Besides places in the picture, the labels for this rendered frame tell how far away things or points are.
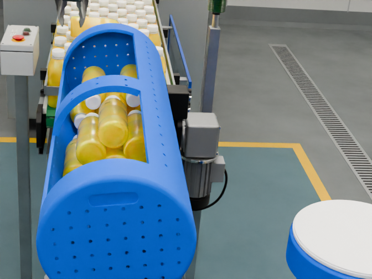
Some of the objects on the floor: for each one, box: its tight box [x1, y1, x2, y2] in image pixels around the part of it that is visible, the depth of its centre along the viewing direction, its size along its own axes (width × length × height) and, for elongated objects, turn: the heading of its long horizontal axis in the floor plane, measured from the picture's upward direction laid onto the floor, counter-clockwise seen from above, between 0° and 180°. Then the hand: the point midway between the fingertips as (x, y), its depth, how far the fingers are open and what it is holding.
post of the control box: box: [14, 75, 33, 279], centre depth 246 cm, size 4×4×100 cm
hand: (71, 22), depth 217 cm, fingers open, 5 cm apart
